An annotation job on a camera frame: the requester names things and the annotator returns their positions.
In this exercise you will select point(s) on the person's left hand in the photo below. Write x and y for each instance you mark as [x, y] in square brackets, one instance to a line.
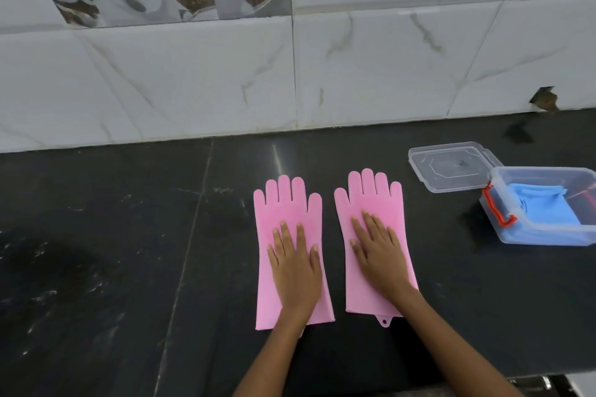
[295, 275]

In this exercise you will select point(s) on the person's right hand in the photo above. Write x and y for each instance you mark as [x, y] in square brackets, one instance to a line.
[382, 262]

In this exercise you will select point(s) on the pink rubber glove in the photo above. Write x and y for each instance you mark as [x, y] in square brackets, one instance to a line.
[284, 201]
[368, 196]

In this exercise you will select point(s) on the clear plastic box lid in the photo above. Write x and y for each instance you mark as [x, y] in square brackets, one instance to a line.
[447, 168]

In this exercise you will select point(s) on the clear plastic box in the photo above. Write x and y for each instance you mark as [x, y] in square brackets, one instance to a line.
[493, 206]

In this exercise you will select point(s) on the person's left forearm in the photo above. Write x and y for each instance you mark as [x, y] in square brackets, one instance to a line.
[274, 355]

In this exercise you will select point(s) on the person's right forearm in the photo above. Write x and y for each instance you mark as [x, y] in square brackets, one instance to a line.
[456, 345]

